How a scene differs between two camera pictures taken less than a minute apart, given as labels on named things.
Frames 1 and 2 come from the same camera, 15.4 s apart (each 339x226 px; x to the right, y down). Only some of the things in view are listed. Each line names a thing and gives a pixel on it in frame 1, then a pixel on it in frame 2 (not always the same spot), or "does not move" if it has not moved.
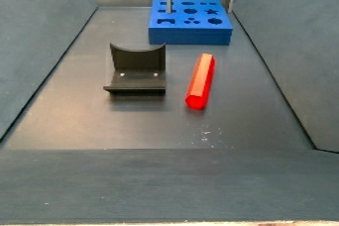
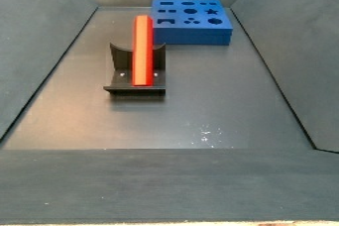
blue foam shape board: x=197 y=23 does not move
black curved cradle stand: x=138 y=70 does not move
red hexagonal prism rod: x=198 y=89 to x=142 y=52
